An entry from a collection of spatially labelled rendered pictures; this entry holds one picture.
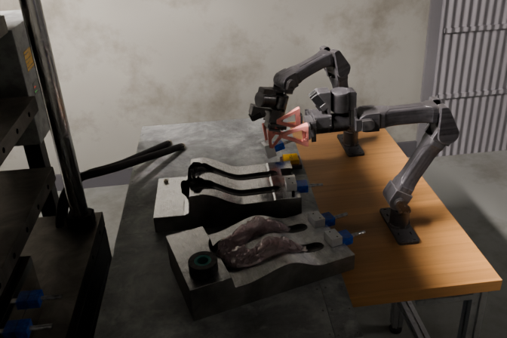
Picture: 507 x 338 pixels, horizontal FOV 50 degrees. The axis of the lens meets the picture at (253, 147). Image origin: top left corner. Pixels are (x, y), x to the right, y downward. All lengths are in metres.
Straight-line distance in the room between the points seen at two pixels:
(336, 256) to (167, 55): 2.12
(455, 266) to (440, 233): 0.16
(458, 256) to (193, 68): 2.19
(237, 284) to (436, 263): 0.61
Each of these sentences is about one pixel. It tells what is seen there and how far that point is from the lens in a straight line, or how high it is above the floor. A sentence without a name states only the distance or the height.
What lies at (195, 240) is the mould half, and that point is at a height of 0.91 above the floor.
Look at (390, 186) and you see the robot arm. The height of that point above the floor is 0.95.
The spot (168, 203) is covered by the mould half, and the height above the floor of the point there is 0.86.
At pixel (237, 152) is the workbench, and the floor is 0.80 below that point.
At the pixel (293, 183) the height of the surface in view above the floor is 0.92.
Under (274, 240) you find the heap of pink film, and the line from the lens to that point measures 1.59.
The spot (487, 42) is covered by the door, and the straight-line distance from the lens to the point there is 3.85.
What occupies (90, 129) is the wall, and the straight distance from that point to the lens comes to 3.66.
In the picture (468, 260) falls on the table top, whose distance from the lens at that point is 1.78.
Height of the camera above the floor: 1.87
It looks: 27 degrees down
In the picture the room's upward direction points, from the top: 3 degrees counter-clockwise
